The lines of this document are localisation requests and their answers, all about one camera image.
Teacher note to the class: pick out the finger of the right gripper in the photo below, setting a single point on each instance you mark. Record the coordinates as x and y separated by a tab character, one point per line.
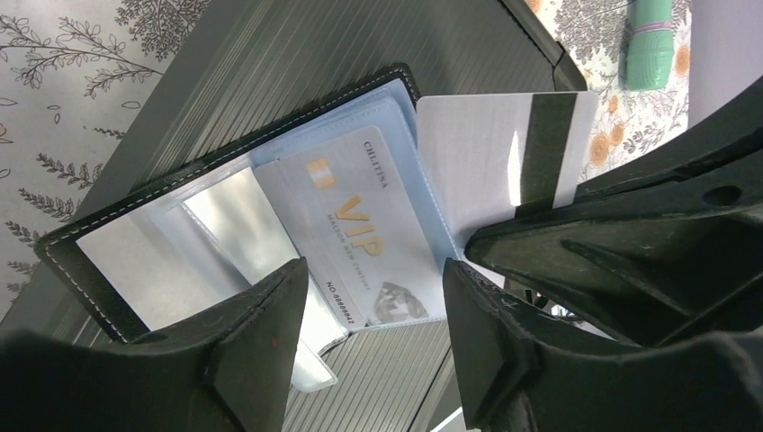
661	249

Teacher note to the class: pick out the floral tablecloth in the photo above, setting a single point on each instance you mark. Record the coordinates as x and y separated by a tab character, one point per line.
75	74

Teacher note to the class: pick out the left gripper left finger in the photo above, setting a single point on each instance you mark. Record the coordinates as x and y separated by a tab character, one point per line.
227	368

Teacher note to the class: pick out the mint green tube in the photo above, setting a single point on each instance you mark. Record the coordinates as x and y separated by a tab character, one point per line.
651	45

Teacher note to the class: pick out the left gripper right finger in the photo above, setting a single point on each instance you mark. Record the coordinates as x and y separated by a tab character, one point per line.
520	369

